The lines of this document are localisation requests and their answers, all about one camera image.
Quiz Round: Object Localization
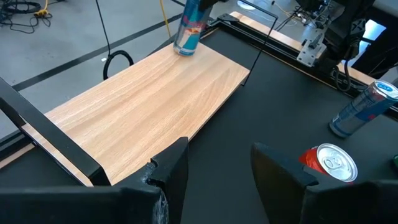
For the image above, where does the yellow cable with plug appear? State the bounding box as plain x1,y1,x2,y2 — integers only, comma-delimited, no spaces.
33,0,51,18

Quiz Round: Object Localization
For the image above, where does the light blue energy drink can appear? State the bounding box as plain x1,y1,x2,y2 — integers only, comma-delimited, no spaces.
173,0,212,57

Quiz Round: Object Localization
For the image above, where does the black cable tangle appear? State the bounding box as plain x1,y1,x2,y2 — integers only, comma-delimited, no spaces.
0,0,53,34

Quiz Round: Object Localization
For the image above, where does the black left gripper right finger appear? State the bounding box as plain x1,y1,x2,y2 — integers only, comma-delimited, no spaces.
251,142,319,224

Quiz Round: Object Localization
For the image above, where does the yellow floor cable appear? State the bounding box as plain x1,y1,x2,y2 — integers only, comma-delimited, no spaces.
159,0,172,39

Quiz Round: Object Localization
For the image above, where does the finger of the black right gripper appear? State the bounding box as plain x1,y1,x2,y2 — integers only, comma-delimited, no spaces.
199,0,218,10

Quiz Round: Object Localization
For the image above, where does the blue silver energy drink can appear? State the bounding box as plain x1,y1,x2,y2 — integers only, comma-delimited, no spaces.
328,80,398,139

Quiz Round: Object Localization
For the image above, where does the black aluminium table frame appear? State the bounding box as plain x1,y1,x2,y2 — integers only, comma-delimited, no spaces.
0,14,398,162

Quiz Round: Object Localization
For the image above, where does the red Fanta soda can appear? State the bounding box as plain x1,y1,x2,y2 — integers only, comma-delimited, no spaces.
298,142,358,184

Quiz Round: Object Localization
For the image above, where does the black cable with coil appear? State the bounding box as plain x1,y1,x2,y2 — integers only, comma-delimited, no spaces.
94,0,135,81

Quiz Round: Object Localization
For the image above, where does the plywood table base board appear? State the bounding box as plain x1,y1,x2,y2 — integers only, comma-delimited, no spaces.
0,11,376,170

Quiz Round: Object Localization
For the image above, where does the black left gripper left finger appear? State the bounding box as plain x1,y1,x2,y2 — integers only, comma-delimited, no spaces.
121,136,190,224

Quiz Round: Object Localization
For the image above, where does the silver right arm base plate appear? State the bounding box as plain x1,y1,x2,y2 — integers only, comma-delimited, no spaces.
296,32,328,68

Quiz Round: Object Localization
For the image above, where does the wooden shelf with black frame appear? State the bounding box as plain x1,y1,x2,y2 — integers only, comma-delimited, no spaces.
0,0,279,187

